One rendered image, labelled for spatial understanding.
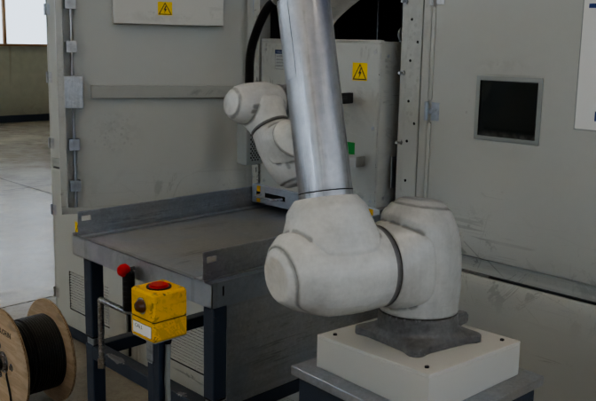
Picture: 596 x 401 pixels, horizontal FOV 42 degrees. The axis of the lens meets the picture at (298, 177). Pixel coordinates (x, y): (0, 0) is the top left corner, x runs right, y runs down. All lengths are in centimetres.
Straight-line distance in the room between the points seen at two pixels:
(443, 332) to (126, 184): 137
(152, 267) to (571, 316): 101
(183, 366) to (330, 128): 189
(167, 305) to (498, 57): 100
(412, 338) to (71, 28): 149
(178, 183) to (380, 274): 134
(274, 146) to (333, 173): 51
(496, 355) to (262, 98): 84
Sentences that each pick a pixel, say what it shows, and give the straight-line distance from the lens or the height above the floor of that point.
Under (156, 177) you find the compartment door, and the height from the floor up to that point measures 94.
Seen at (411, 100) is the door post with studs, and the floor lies 123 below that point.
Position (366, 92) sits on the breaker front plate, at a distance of 221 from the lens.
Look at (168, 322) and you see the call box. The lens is 157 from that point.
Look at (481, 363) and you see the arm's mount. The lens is 151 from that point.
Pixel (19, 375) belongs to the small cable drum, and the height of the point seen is 19.
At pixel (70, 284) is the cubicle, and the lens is 378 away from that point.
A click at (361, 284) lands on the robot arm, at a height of 97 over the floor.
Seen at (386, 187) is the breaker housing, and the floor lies 98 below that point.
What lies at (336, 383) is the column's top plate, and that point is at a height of 75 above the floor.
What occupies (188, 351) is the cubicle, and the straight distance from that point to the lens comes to 309.
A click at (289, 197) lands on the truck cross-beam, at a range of 245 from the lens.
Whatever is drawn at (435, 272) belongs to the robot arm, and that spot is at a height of 97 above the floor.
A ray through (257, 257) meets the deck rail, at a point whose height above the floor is 87.
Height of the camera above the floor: 138
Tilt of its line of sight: 10 degrees down
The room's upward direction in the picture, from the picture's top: 1 degrees clockwise
